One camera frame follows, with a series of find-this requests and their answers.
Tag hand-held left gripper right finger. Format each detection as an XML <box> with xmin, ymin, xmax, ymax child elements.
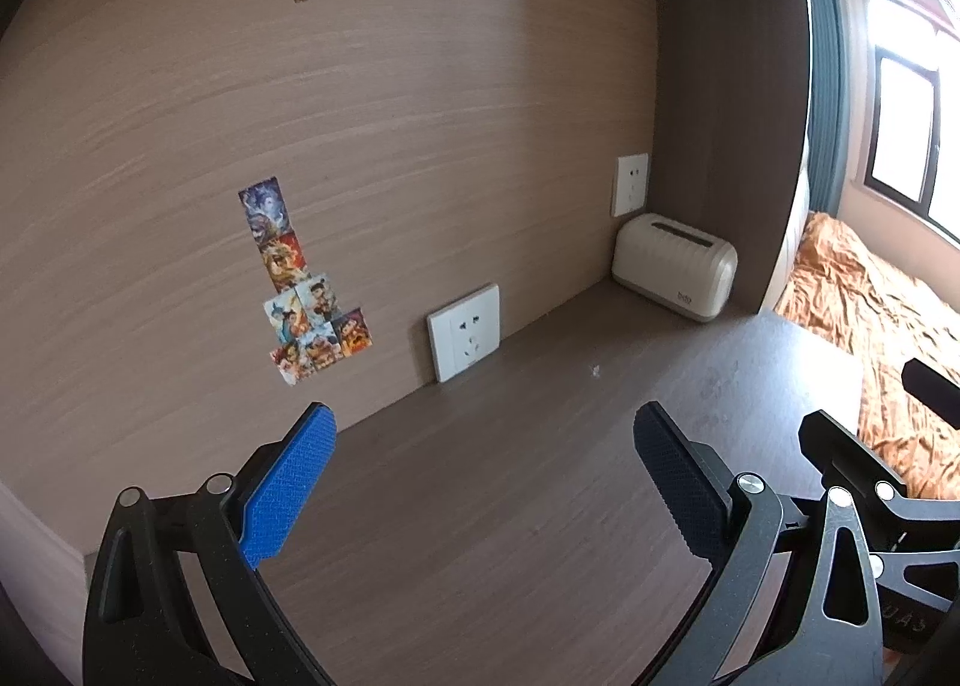
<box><xmin>630</xmin><ymin>399</ymin><xmax>886</xmax><ymax>686</ymax></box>

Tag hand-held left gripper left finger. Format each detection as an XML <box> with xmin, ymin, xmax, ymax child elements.
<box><xmin>82</xmin><ymin>401</ymin><xmax>338</xmax><ymax>686</ymax></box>

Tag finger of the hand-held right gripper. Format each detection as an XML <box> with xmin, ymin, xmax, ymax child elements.
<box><xmin>797</xmin><ymin>410</ymin><xmax>960</xmax><ymax>556</ymax></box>
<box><xmin>902</xmin><ymin>357</ymin><xmax>960</xmax><ymax>427</ymax></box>

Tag orange bed cover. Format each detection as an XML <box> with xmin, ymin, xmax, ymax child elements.
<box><xmin>772</xmin><ymin>209</ymin><xmax>960</xmax><ymax>503</ymax></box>

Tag cluster of picture stickers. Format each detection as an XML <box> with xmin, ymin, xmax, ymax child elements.
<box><xmin>238</xmin><ymin>176</ymin><xmax>374</xmax><ymax>387</ymax></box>

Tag white ribbed box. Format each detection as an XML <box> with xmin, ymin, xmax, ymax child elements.
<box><xmin>611</xmin><ymin>212</ymin><xmax>740</xmax><ymax>325</ymax></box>

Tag dark framed window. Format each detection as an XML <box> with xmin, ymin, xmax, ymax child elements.
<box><xmin>855</xmin><ymin>0</ymin><xmax>960</xmax><ymax>244</ymax></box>

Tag teal curtain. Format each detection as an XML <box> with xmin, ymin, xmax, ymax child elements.
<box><xmin>795</xmin><ymin>0</ymin><xmax>845</xmax><ymax>226</ymax></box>

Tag white wall socket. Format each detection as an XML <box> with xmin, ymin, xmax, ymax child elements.
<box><xmin>611</xmin><ymin>152</ymin><xmax>651</xmax><ymax>218</ymax></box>
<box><xmin>426</xmin><ymin>283</ymin><xmax>502</xmax><ymax>385</ymax></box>

